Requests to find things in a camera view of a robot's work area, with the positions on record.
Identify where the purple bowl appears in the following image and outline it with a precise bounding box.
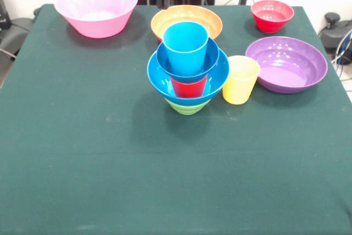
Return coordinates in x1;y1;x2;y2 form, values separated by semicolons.
245;36;328;94

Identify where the small crimson bowl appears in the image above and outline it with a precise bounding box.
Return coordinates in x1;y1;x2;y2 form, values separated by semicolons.
250;0;295;34

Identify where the orange bowl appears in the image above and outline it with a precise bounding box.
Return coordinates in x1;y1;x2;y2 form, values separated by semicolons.
150;4;223;42

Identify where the small dark blue bowl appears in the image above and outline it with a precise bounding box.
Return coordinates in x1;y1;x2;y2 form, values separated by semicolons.
156;38;221;84

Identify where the large pink bowl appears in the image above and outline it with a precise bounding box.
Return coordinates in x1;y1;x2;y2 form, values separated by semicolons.
54;0;139;39

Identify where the large light blue bowl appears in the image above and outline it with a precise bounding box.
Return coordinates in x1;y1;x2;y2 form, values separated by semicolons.
147;50;230;106

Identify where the green bowl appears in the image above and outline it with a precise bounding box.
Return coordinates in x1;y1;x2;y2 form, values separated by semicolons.
164;97;212;116

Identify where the yellow cup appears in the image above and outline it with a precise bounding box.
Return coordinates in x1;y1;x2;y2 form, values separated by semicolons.
222;55;261;105

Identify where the red cup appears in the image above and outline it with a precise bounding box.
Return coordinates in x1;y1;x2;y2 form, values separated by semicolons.
170;75;208;99

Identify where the dark green tablecloth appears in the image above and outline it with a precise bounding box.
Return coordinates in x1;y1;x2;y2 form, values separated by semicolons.
0;3;352;235

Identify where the light blue cup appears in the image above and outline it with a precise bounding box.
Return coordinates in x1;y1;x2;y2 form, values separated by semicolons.
162;21;209;77

